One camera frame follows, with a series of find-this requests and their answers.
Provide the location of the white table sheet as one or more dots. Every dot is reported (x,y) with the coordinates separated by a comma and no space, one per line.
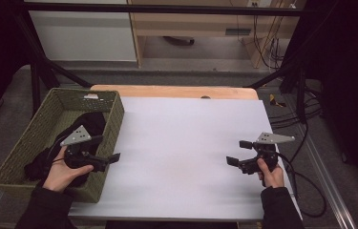
(183,143)

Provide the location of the green woven basket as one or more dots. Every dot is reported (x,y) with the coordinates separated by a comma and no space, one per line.
(44,119)

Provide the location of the light wooden desk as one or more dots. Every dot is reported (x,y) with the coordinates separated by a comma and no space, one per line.
(199,24)

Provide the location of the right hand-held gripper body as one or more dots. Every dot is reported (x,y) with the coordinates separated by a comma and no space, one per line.
(267,152)

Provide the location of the white basket tag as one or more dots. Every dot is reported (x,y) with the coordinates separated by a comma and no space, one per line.
(91,96)

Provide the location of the person's right hand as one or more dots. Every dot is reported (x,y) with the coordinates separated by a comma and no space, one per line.
(273,179)

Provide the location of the white cabinet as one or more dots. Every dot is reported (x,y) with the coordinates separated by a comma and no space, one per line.
(84,35)

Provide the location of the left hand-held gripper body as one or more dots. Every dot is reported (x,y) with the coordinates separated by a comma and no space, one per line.
(77,136)

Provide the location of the black metal stand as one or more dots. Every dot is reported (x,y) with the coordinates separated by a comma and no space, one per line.
(44,71)
(296,79)

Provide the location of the yellow black floor tape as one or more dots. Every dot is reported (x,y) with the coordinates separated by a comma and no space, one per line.
(275,101)

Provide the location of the black cloth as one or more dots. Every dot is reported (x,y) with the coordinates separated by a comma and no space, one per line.
(92,122)

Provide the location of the black metal crossbar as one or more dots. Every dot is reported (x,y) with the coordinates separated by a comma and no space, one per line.
(167,9)

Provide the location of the person's left hand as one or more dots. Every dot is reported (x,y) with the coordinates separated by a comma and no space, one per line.
(60,175)

